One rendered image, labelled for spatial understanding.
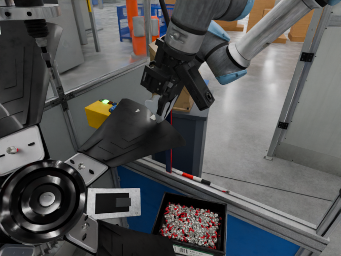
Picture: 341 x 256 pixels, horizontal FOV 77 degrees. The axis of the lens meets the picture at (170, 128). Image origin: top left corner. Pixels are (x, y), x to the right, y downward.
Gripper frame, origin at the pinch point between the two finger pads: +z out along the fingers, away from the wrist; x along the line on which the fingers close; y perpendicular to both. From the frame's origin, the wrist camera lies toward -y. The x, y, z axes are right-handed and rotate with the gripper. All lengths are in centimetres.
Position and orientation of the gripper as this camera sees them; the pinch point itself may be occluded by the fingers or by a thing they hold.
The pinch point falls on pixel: (161, 120)
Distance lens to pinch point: 57.5
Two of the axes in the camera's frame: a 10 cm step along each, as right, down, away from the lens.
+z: -3.1, 6.9, 6.5
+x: -5.0, 4.7, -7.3
